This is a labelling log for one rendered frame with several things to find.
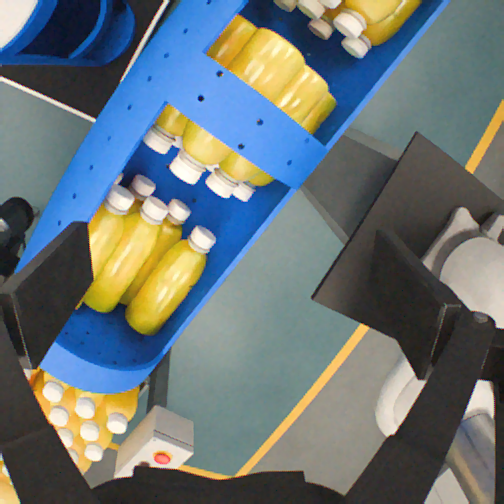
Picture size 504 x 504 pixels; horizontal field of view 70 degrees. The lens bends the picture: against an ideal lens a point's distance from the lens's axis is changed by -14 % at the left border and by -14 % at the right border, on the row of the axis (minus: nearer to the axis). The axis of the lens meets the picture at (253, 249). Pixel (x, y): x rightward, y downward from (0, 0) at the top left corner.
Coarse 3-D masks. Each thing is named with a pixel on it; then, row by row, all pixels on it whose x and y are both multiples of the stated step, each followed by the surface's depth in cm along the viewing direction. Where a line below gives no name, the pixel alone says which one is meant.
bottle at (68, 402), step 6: (72, 390) 78; (66, 396) 76; (72, 396) 77; (54, 402) 74; (60, 402) 74; (66, 402) 75; (72, 402) 76; (60, 408) 74; (66, 408) 75; (72, 408) 76
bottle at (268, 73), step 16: (256, 32) 44; (272, 32) 42; (256, 48) 43; (272, 48) 42; (288, 48) 42; (240, 64) 44; (256, 64) 43; (272, 64) 43; (288, 64) 43; (256, 80) 43; (272, 80) 44; (288, 80) 45; (272, 96) 46; (192, 128) 46; (192, 144) 47; (208, 144) 46; (224, 144) 47; (192, 160) 48; (208, 160) 48
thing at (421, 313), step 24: (384, 240) 17; (384, 264) 17; (408, 264) 14; (384, 288) 17; (408, 288) 14; (432, 288) 13; (384, 312) 17; (408, 312) 14; (432, 312) 12; (456, 312) 12; (408, 336) 14; (432, 336) 12; (408, 360) 14; (432, 360) 12
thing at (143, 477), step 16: (112, 480) 6; (128, 480) 6; (144, 480) 6; (160, 480) 6; (176, 480) 6; (192, 480) 6; (208, 480) 6; (224, 480) 6; (240, 480) 6; (256, 480) 6; (272, 480) 6; (288, 480) 6; (304, 480) 6; (96, 496) 6; (112, 496) 6; (128, 496) 6; (144, 496) 6; (160, 496) 6; (176, 496) 6; (192, 496) 6; (208, 496) 6; (224, 496) 6; (240, 496) 6; (256, 496) 6; (272, 496) 6; (288, 496) 6; (304, 496) 6; (320, 496) 6; (336, 496) 6
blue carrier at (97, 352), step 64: (192, 0) 42; (256, 0) 58; (448, 0) 47; (192, 64) 40; (320, 64) 63; (384, 64) 54; (128, 128) 43; (256, 128) 42; (320, 128) 60; (64, 192) 48; (192, 192) 71; (256, 192) 66; (128, 384) 59
